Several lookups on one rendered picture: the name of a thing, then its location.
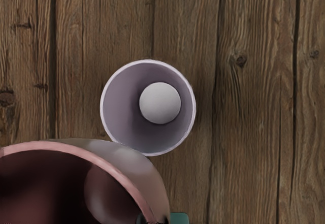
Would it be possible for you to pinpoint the lavender cup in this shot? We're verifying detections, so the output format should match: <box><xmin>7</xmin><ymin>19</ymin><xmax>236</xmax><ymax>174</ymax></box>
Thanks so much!
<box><xmin>100</xmin><ymin>59</ymin><xmax>197</xmax><ymax>157</ymax></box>

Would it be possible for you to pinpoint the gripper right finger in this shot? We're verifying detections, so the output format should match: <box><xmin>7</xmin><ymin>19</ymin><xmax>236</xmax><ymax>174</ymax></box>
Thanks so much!
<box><xmin>169</xmin><ymin>212</ymin><xmax>190</xmax><ymax>224</ymax></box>

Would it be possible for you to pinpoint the pink cup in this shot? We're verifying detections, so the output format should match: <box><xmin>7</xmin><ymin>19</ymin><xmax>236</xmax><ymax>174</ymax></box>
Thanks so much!
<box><xmin>0</xmin><ymin>137</ymin><xmax>171</xmax><ymax>224</ymax></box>

